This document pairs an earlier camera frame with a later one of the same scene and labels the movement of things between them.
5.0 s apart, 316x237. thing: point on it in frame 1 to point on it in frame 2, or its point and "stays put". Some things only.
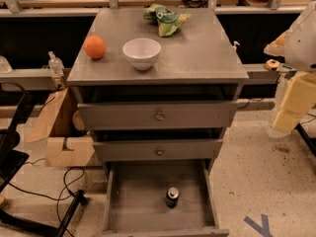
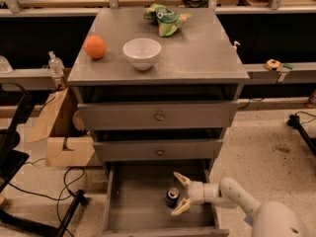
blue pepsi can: [172, 197] stays put
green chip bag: [168, 21] stays put
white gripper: [302, 49] to [197, 193]
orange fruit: [95, 46] stays put
